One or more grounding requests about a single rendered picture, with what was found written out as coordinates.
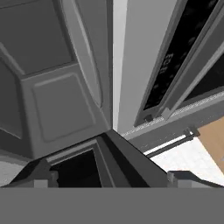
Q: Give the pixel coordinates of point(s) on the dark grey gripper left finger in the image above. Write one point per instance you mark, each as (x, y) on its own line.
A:
(52, 180)

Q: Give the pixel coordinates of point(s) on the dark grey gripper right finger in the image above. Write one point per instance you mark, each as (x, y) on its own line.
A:
(171, 180)

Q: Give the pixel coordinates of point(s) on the grey fridge door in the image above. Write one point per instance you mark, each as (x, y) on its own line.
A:
(55, 116)

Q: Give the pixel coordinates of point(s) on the dark grey box-shaped appliance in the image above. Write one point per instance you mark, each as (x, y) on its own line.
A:
(125, 166)

